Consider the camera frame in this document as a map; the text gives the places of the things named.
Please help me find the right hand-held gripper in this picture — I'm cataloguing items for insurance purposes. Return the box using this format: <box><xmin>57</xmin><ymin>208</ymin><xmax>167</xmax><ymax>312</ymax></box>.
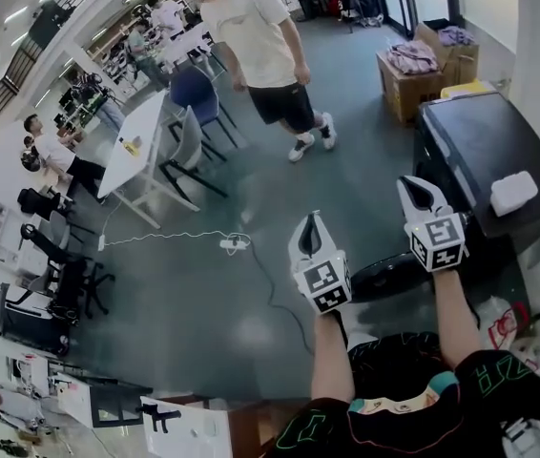
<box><xmin>395</xmin><ymin>175</ymin><xmax>472</xmax><ymax>273</ymax></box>

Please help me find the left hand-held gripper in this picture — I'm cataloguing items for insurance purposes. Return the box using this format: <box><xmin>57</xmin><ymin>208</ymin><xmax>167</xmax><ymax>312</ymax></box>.
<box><xmin>288</xmin><ymin>211</ymin><xmax>353</xmax><ymax>315</ymax></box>

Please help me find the black round washing machine door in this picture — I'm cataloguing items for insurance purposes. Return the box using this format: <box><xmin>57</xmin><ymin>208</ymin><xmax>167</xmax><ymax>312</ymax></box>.
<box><xmin>349</xmin><ymin>252</ymin><xmax>437</xmax><ymax>305</ymax></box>

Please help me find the black washing machine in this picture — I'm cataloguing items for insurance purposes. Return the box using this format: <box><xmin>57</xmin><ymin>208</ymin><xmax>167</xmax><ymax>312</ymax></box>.
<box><xmin>411</xmin><ymin>90</ymin><xmax>540</xmax><ymax>315</ymax></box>

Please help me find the person's right forearm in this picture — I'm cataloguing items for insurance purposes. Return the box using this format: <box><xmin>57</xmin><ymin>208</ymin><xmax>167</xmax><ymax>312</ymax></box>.
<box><xmin>430</xmin><ymin>267</ymin><xmax>481</xmax><ymax>367</ymax></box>

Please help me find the person's left forearm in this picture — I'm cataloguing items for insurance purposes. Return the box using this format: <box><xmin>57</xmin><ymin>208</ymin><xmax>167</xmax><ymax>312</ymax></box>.
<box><xmin>309</xmin><ymin>308</ymin><xmax>356</xmax><ymax>404</ymax></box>

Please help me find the white power strip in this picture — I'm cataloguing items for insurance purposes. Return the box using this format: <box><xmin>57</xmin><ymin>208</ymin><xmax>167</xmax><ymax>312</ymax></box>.
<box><xmin>218</xmin><ymin>233</ymin><xmax>253</xmax><ymax>257</ymax></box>

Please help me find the white plastic packet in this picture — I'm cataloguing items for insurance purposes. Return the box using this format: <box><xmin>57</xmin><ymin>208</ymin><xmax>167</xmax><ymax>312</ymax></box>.
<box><xmin>489</xmin><ymin>170</ymin><xmax>539</xmax><ymax>219</ymax></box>

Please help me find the cardboard box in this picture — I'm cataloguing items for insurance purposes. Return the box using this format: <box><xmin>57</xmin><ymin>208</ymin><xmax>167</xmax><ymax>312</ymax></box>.
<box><xmin>414</xmin><ymin>21</ymin><xmax>481</xmax><ymax>88</ymax></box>
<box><xmin>376</xmin><ymin>48</ymin><xmax>447</xmax><ymax>124</ymax></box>

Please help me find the yellow bin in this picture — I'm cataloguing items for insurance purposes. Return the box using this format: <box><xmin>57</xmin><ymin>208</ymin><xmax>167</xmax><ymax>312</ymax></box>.
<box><xmin>440</xmin><ymin>79</ymin><xmax>497</xmax><ymax>100</ymax></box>

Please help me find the purple garment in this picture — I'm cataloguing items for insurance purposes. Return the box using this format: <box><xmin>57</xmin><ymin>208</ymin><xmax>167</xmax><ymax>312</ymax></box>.
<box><xmin>436</xmin><ymin>25</ymin><xmax>477</xmax><ymax>48</ymax></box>
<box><xmin>385</xmin><ymin>39</ymin><xmax>442</xmax><ymax>75</ymax></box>

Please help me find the white and red plastic bag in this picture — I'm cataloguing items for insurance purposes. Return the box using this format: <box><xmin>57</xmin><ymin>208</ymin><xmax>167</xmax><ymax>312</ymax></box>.
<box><xmin>477</xmin><ymin>295</ymin><xmax>540</xmax><ymax>382</ymax></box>

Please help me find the grey chair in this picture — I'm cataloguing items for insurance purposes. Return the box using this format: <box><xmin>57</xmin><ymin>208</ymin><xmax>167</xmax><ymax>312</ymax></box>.
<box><xmin>158</xmin><ymin>105</ymin><xmax>230</xmax><ymax>200</ymax></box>

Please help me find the blue chair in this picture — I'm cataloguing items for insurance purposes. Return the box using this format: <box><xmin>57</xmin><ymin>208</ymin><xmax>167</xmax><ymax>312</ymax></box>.
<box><xmin>169</xmin><ymin>64</ymin><xmax>239</xmax><ymax>148</ymax></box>

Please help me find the white table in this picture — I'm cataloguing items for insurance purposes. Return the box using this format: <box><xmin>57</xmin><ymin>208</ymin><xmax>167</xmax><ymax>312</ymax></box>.
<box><xmin>96</xmin><ymin>88</ymin><xmax>202</xmax><ymax>231</ymax></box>

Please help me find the person's black printed clothing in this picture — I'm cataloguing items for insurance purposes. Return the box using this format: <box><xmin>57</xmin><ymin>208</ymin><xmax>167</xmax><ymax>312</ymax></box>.
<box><xmin>263</xmin><ymin>330</ymin><xmax>540</xmax><ymax>458</ymax></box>

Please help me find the white desk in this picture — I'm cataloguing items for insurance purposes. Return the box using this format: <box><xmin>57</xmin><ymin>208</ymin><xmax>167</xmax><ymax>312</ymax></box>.
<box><xmin>139</xmin><ymin>395</ymin><xmax>234</xmax><ymax>458</ymax></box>

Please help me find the black office chair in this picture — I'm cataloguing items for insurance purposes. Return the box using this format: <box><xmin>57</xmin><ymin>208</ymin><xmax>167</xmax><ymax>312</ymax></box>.
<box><xmin>20</xmin><ymin>222</ymin><xmax>117</xmax><ymax>327</ymax></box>
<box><xmin>16</xmin><ymin>186</ymin><xmax>76</xmax><ymax>223</ymax></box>

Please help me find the black treadmill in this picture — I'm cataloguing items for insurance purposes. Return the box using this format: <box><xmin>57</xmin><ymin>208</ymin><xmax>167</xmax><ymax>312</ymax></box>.
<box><xmin>0</xmin><ymin>281</ymin><xmax>72</xmax><ymax>358</ymax></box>

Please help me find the black cable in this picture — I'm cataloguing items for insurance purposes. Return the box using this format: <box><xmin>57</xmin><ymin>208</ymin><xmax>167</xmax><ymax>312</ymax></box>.
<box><xmin>247</xmin><ymin>243</ymin><xmax>317</xmax><ymax>356</ymax></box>

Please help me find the white cable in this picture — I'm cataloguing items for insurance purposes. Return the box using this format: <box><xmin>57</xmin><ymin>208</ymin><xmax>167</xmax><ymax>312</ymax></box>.
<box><xmin>97</xmin><ymin>189</ymin><xmax>233</xmax><ymax>253</ymax></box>

